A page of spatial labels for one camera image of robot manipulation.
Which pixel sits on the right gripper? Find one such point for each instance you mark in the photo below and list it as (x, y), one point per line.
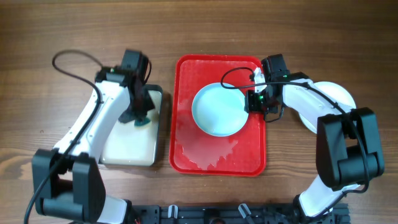
(250, 105)

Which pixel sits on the white plate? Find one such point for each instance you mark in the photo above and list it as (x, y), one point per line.
(335, 91)

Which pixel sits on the red plastic tray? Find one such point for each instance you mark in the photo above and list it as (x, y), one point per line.
(193, 151)

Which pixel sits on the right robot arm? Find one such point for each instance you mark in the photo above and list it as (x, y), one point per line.
(348, 146)

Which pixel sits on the light blue plate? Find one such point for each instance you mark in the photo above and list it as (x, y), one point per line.
(219, 110)

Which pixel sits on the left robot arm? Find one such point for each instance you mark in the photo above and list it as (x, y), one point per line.
(67, 182)

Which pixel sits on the green scrubbing sponge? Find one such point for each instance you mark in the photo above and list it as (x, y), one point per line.
(139, 122)

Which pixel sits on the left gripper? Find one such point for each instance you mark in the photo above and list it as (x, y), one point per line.
(148, 102)

